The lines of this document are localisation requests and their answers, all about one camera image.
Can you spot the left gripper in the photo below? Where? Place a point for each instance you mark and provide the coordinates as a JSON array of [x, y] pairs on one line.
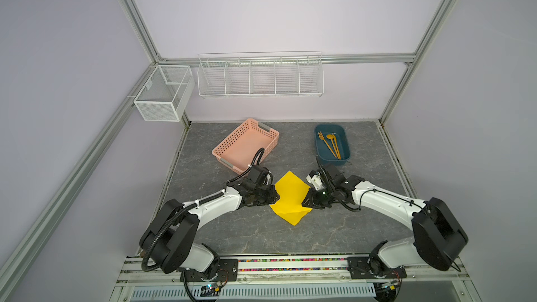
[[272, 197]]

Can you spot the pink plastic basket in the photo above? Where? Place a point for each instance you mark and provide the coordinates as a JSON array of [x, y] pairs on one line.
[[237, 150]]

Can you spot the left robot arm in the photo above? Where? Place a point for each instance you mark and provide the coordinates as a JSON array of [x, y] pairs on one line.
[[168, 242]]

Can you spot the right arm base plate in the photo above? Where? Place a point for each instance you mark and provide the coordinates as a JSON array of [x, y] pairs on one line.
[[363, 267]]

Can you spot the yellow paper napkin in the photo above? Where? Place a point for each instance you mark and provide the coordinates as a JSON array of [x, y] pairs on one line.
[[292, 192]]

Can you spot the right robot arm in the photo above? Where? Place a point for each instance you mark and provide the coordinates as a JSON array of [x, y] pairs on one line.
[[437, 239]]

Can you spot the white mesh wall box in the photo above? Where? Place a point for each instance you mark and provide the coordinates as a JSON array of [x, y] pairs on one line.
[[165, 94]]

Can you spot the yellow plastic fork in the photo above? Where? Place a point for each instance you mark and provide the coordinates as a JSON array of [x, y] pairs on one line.
[[323, 139]]

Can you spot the yellow plastic spoon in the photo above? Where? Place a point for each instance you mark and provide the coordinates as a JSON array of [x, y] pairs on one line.
[[329, 136]]

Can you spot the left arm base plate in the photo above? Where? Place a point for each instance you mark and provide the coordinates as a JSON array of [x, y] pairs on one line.
[[221, 270]]

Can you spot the white wire wall rack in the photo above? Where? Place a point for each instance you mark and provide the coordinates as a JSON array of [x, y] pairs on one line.
[[261, 74]]

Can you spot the white vented cable duct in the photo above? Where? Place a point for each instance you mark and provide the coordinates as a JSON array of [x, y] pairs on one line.
[[263, 292]]

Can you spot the teal plastic tray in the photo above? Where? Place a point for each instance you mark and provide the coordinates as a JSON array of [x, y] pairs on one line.
[[323, 152]]

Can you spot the yellow plastic knife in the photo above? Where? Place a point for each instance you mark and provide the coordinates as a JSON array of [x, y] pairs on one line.
[[335, 143]]

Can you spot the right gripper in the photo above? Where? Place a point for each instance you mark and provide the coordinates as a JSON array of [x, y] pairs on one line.
[[312, 200]]

